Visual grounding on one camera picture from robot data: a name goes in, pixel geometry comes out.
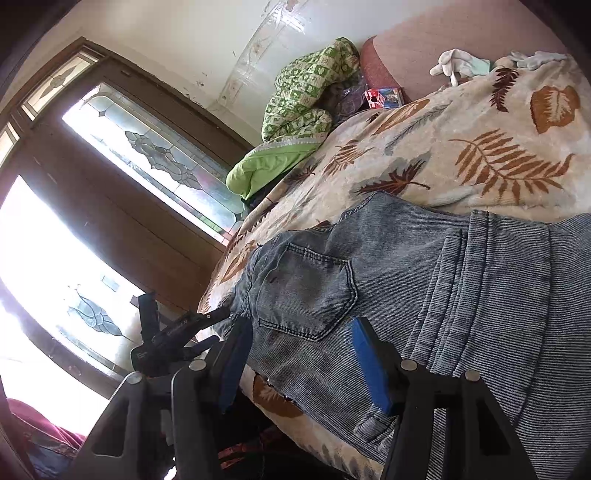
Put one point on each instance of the dark red garment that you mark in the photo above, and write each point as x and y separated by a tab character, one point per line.
41	429

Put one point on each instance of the black cloth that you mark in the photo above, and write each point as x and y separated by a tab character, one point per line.
254	201

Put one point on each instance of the pink sofa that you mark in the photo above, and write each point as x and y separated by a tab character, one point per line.
406	60

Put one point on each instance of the purple plastic bag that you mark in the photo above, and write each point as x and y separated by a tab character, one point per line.
348	99

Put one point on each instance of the white glove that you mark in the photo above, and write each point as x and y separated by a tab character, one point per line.
457	64

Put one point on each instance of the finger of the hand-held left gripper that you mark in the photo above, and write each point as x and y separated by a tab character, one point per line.
203	347
207	318

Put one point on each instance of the pale grey glove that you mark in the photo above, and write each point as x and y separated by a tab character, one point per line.
535	60

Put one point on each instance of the leaf print blanket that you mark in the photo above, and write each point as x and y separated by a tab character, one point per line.
461	129

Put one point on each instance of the grey-blue denim pants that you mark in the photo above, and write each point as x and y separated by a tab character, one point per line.
415	277

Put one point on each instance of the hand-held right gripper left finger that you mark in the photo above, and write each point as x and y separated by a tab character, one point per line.
233	364

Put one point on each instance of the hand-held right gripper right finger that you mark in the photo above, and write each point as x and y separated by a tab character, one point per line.
374	369

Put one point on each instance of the small red and blue box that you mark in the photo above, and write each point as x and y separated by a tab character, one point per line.
383	98

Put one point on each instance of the wooden door with stained glass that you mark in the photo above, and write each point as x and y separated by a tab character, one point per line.
115	230

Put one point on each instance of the green checked quilt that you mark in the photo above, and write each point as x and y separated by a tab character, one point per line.
295	106

